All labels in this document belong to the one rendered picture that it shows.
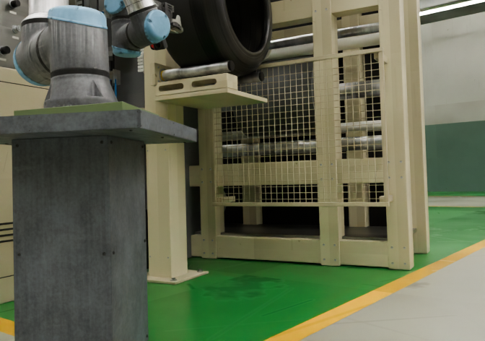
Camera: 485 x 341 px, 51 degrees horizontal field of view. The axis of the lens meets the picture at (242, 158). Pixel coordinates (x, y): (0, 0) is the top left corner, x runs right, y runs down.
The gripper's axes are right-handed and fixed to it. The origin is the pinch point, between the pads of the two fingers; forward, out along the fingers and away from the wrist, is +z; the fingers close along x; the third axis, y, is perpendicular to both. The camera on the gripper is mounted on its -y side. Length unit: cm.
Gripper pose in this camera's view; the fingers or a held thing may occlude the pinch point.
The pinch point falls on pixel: (180, 32)
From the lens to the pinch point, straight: 202.8
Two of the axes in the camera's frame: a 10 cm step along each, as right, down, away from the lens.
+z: 4.7, 0.2, 8.8
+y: -0.3, -10.0, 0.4
